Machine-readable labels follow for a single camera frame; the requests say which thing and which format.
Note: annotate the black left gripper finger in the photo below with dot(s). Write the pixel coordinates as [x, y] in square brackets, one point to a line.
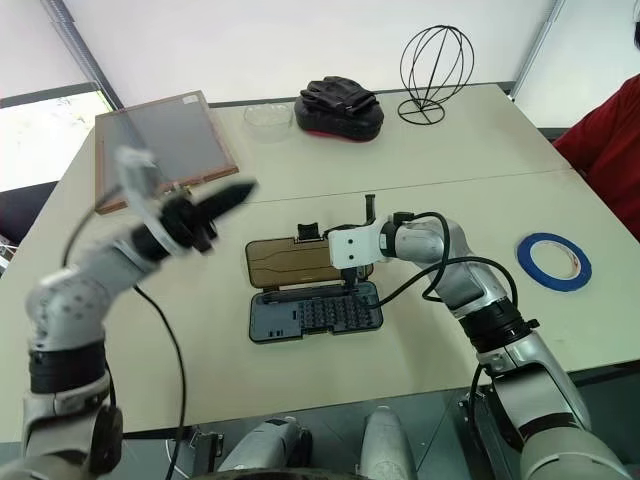
[232, 192]
[230, 207]

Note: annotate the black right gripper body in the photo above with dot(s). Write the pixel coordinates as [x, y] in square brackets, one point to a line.
[350, 273]

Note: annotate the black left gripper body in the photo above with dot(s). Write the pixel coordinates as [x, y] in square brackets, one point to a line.
[187, 225]

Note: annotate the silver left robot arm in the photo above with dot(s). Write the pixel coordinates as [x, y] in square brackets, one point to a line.
[65, 305]

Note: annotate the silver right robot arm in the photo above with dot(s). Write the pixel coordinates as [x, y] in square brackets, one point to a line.
[530, 380]

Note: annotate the small black clip item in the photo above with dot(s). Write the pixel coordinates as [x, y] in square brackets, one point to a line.
[308, 233]

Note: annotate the screwdriver bit case, amber lid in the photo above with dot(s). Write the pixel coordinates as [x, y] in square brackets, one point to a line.
[285, 265]

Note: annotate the clear plastic bowl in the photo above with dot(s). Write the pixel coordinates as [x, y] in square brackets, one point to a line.
[268, 124]

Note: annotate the wooden framed glass panel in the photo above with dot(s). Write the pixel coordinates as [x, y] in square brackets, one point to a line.
[165, 140]

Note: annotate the black pouch with red base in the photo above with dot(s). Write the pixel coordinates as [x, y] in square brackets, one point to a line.
[345, 125]

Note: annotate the black gloves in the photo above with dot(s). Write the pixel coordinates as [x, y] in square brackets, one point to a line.
[337, 92]

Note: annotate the silver rounded robot leg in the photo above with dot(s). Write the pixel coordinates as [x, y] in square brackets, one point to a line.
[270, 445]
[387, 440]

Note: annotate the white sheet panel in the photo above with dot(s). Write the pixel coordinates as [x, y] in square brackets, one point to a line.
[45, 135]

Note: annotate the blue tape roll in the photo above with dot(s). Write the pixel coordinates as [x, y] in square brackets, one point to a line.
[530, 262]

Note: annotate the grey diagonal pole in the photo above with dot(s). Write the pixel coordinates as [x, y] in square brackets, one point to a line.
[87, 50]

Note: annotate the person in red top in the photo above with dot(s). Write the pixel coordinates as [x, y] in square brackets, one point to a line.
[607, 145]

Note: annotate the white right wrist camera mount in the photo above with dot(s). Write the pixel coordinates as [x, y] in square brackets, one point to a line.
[350, 247]

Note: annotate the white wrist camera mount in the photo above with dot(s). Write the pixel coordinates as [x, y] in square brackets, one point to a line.
[350, 247]
[137, 175]

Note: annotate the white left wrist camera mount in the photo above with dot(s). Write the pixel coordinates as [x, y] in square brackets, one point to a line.
[137, 175]

